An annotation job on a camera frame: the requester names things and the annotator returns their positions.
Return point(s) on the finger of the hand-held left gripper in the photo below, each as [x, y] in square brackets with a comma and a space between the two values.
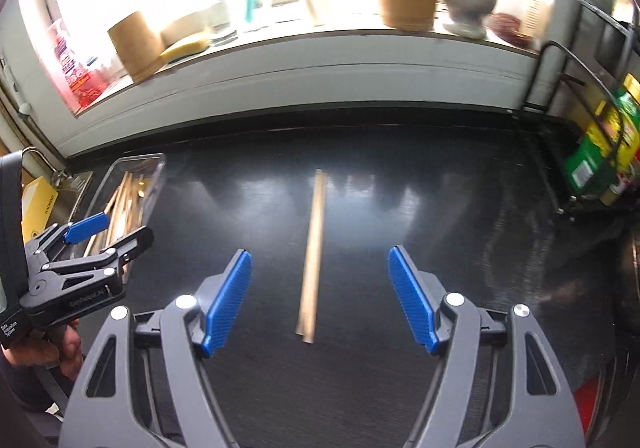
[87, 227]
[115, 255]

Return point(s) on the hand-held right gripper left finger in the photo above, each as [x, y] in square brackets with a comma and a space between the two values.
[227, 303]

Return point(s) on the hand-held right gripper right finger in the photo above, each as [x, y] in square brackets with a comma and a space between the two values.
[412, 298]

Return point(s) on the clear plastic container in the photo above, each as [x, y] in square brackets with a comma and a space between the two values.
[156, 172]

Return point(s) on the light wooden chopstick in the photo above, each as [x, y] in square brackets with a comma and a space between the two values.
[309, 258]
[319, 258]

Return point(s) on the person's left hand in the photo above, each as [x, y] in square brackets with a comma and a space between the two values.
[67, 348]

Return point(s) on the yellow cardboard box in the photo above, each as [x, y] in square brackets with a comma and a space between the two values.
[37, 208]

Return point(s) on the steel sink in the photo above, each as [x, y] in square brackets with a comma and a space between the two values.
[80, 188]

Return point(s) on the chrome faucet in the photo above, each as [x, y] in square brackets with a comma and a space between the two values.
[37, 151]

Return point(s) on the white pipe fitting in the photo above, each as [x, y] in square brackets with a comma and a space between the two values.
[22, 107]

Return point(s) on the clear glass jar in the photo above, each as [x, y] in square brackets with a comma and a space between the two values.
[102, 70]

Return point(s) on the small bamboo cup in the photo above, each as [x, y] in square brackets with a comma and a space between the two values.
[135, 45]

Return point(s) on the yellow sponge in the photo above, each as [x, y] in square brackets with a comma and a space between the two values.
[187, 48]

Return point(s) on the green seasoning box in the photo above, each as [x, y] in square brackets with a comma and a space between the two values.
[587, 168]

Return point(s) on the short drinking glass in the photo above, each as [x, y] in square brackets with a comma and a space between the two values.
[222, 23]

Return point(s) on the green yellow-capped bottle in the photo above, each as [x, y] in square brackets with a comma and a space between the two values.
[622, 123]

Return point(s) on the black metal rack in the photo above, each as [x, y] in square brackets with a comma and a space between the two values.
[580, 63]

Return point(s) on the jar of dried chili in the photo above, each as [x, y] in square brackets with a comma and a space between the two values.
[510, 25]

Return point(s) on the grey stone mortar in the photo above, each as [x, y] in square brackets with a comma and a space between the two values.
[467, 3]

